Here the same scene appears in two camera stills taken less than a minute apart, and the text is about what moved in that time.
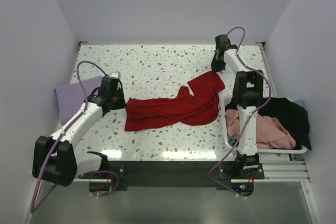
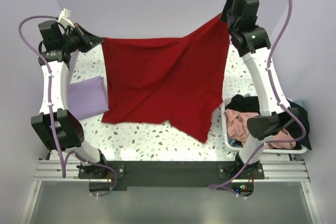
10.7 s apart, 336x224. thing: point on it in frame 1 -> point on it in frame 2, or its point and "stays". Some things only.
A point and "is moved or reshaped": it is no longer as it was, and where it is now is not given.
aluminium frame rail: [291, 171] stays
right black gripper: [214, 66] -> [230, 1]
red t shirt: [200, 107] is moved or reshaped
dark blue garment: [232, 141] stays
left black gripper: [122, 104] -> [90, 40]
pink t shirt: [271, 133] stays
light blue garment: [298, 102] stays
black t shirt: [290, 114] stays
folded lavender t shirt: [71, 97] stays
